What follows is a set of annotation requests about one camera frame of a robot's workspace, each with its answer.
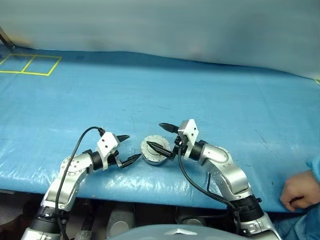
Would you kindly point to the small grey rounded cylinder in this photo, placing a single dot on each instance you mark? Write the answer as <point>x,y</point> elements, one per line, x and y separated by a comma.
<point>191,221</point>

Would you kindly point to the grey robot torso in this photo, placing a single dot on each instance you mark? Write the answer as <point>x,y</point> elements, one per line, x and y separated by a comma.
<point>160,232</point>

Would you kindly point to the blue plastic table cover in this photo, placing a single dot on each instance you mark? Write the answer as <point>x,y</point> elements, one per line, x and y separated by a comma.
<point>150,100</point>

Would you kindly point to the person's bare hand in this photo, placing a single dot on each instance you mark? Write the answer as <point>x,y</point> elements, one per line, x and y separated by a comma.
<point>300,190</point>

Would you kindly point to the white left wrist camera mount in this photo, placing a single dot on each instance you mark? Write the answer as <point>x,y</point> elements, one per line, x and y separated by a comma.
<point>106,146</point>

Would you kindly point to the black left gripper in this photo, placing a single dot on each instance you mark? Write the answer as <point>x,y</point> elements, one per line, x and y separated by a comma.
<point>115,158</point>

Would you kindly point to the metal corner post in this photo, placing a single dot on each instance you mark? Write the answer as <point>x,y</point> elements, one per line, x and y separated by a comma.
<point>6,38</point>

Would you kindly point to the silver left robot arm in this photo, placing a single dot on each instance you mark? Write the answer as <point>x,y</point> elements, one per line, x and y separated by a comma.
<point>65,180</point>

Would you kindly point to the short yellow tape strip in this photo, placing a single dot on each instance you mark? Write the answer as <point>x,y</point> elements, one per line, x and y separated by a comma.
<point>318,81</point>

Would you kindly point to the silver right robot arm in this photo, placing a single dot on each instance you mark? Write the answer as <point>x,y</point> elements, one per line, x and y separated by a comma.
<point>230,175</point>

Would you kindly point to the silver round motor cover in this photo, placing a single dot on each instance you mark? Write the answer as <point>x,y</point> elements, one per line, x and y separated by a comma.
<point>151,152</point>

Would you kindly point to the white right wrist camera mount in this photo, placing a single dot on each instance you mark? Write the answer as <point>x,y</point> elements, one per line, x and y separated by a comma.
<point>190,135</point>

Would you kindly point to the large grey rounded cylinder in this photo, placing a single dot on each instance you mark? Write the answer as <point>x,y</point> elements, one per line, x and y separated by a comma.
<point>121,222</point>

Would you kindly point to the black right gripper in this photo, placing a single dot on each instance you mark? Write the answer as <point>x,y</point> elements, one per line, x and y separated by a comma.
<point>179,147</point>

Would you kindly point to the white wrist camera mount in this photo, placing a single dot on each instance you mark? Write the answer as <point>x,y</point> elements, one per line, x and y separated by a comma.
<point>106,146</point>
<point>190,135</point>

